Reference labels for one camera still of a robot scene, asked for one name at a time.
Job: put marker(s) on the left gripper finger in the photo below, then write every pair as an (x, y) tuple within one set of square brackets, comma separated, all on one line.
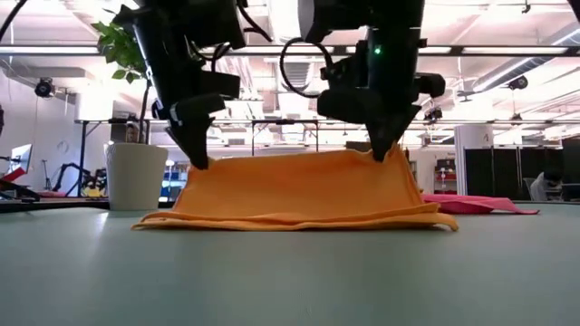
[(188, 122), (210, 108)]

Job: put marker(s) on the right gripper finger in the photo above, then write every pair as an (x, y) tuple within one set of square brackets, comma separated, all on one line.
[(353, 106), (405, 117)]

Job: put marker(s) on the orange microfiber towel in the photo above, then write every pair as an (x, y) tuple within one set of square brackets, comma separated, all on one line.
[(299, 190)]

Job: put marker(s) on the pink microfiber towel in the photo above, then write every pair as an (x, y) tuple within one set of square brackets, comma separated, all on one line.
[(471, 204)]

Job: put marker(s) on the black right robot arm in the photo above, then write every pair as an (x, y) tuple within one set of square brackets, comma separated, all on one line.
[(335, 18)]

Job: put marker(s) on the lab bench robot arm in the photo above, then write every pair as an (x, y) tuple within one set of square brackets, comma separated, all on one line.
[(68, 174)]

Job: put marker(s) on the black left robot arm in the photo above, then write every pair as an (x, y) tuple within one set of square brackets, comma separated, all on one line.
[(213, 22)]

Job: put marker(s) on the black hanging spotlight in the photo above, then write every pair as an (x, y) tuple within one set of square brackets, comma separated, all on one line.
[(44, 87), (518, 83), (435, 114)]

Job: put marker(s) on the green leafy plant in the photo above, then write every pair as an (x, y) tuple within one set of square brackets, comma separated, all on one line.
[(120, 50)]

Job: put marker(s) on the blue storage shelf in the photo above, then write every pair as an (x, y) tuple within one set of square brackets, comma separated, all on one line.
[(174, 181)]

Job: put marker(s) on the beige plant pot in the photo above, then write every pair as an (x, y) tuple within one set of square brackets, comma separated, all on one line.
[(136, 176)]

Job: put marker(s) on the black light strip bar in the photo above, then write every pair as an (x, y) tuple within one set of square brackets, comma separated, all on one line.
[(498, 50)]

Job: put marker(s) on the person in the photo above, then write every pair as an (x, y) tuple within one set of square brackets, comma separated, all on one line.
[(544, 185)]

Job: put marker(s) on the white-screen monitor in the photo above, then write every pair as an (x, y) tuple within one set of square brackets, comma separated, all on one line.
[(20, 158)]

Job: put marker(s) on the green table mat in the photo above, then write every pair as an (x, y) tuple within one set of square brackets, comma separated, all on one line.
[(290, 271)]

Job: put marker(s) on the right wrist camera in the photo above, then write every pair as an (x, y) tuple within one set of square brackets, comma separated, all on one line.
[(430, 85)]

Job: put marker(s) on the long horizontal ceiling rail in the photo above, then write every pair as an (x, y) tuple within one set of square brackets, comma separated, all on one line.
[(476, 121)]

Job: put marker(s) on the black rail stand post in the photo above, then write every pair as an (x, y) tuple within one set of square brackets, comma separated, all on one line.
[(82, 158)]

